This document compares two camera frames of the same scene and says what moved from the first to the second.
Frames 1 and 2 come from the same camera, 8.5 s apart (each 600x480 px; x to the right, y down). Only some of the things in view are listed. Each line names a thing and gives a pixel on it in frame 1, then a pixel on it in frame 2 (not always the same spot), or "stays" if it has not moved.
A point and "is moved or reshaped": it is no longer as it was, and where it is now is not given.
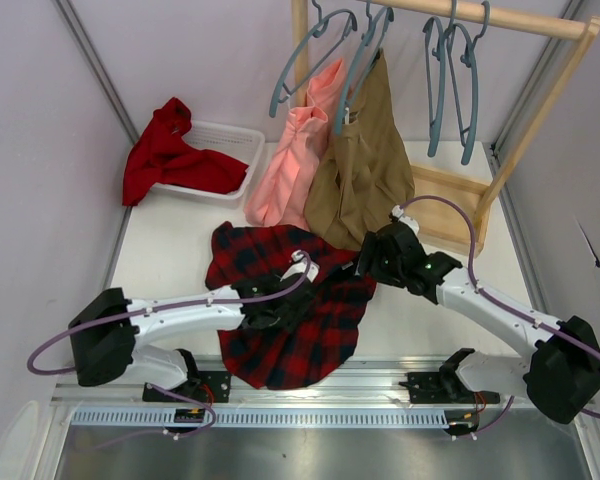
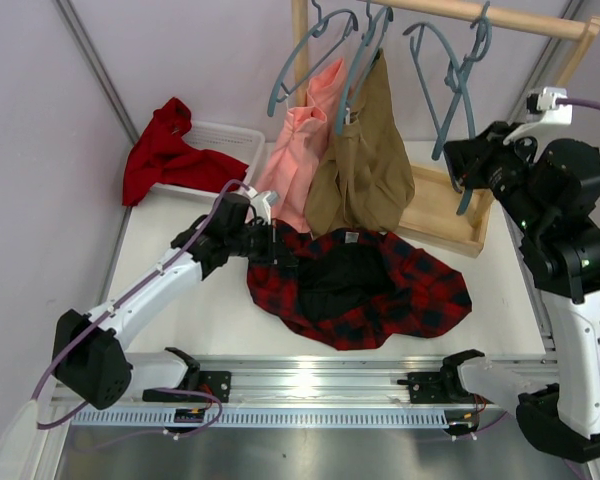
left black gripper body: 290,304 -> 272,242
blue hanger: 464,69 -> 467,193
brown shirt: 362,180 stays
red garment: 160,157 stays
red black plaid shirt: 313,347 is moved or reshaped
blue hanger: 435,114 is moved or reshaped
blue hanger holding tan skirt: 373,35 stays
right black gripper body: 365,256 -> 466,163
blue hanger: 315,33 stays
